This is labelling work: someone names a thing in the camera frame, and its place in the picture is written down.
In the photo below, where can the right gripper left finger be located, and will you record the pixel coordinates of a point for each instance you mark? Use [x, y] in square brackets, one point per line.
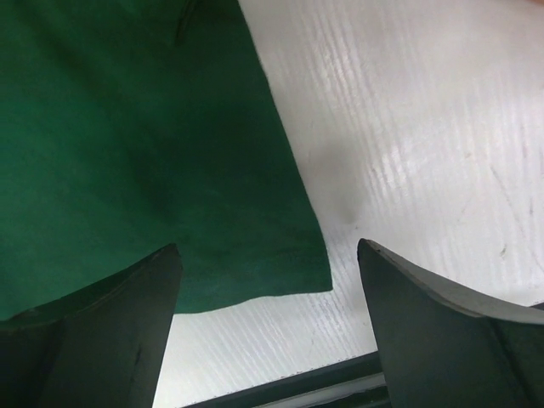
[101, 346]

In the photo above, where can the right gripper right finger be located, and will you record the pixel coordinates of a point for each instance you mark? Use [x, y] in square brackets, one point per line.
[442, 344]

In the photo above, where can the dark green t shirt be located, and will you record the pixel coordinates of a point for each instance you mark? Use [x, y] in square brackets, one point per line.
[130, 125]

